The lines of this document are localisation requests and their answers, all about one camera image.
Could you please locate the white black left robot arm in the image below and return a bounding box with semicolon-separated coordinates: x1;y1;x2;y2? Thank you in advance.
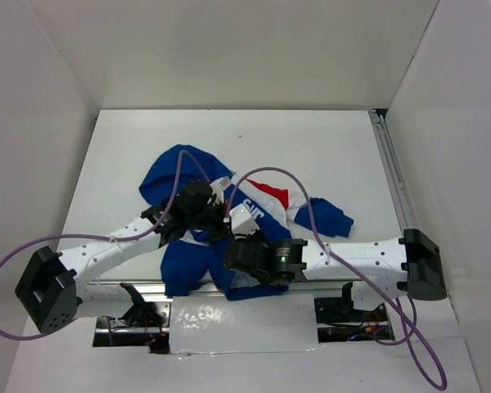
15;177;232;334

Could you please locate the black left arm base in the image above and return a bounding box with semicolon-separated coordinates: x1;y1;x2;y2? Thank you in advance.
92;298;173;355

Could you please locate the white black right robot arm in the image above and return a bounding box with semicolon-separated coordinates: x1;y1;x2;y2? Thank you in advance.
223;228;447;321

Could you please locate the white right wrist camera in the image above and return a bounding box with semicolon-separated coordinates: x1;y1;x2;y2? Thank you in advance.
224;204;259;238

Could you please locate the aluminium side rail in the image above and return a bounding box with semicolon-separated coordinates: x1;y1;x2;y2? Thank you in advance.
367;108;442;290

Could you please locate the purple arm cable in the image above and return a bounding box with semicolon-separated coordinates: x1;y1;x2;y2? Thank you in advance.
0;150;214;347
227;166;449;390

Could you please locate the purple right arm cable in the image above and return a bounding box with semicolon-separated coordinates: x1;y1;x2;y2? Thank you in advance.
227;166;449;390

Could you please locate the blue white red jacket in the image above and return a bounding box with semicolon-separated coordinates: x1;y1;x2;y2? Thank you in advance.
139;144;354;300

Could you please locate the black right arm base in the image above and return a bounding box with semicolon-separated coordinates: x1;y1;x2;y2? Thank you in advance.
314;282;394;343

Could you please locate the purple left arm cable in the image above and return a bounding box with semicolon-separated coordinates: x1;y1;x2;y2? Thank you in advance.
0;150;214;347

